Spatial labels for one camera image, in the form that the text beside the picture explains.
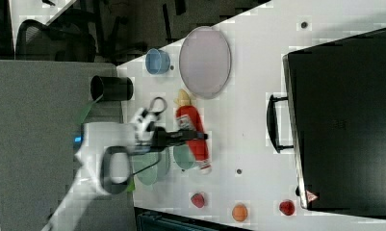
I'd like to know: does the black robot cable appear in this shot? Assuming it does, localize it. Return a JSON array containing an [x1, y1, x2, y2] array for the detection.
[[147, 96, 168, 116]]

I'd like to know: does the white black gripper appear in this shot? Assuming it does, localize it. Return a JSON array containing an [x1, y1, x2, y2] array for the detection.
[[130, 108, 208, 151]]

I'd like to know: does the red ketchup bottle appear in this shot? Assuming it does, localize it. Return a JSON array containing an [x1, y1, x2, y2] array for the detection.
[[175, 106, 212, 174]]

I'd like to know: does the black toaster oven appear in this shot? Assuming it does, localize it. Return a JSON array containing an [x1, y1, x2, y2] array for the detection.
[[282, 28, 386, 219]]

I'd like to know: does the yellow toy banana peel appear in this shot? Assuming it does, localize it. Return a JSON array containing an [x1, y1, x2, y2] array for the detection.
[[174, 89, 193, 107]]

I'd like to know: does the grey round plate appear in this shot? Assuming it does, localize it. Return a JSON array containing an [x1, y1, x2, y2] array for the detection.
[[179, 26, 231, 99]]

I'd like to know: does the green spatula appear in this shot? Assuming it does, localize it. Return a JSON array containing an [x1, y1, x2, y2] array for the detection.
[[76, 95, 102, 125]]

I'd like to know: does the red toy fruit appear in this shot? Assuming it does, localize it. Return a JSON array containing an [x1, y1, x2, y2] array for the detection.
[[279, 200, 296, 216]]

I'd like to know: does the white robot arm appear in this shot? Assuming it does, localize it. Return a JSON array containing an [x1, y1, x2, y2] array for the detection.
[[40, 108, 208, 231]]

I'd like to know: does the orange toy fruit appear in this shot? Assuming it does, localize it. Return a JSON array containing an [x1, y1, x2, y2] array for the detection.
[[232, 203, 248, 222]]

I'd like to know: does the green cup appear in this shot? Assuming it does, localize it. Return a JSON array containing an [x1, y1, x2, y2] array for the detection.
[[173, 145, 195, 169]]

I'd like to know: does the black office chair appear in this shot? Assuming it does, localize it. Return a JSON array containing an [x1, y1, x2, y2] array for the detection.
[[15, 9, 96, 63]]

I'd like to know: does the blue cup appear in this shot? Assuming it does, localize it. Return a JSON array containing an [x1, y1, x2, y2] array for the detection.
[[145, 48, 170, 75]]

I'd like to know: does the red toy strawberry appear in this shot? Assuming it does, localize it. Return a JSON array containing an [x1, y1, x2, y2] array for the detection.
[[191, 193, 205, 208]]

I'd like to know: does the black cylinder holder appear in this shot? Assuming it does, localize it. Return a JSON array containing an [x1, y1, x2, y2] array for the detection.
[[90, 76, 134, 101]]

